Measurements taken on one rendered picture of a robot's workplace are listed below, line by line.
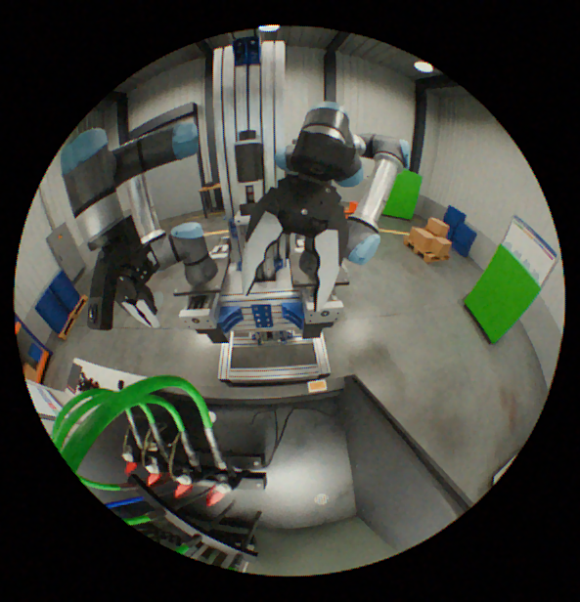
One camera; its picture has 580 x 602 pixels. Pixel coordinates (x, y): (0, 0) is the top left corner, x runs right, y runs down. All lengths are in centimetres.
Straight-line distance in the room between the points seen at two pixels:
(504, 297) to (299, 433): 314
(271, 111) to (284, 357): 145
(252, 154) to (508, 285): 324
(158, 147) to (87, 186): 14
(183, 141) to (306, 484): 89
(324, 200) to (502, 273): 312
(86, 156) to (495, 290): 347
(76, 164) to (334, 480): 87
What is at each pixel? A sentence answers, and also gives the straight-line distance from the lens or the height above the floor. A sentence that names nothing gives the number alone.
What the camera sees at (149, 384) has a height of 133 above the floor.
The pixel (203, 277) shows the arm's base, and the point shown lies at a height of 106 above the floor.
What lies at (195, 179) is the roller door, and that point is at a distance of 656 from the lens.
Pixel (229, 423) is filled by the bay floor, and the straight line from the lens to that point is 66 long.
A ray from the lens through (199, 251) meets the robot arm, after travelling 67.
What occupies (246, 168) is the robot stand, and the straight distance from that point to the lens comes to 62.
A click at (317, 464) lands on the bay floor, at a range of 64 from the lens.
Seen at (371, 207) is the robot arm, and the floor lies 133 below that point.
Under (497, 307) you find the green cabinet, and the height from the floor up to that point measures 52.
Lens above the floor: 145
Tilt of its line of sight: 47 degrees down
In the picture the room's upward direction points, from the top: straight up
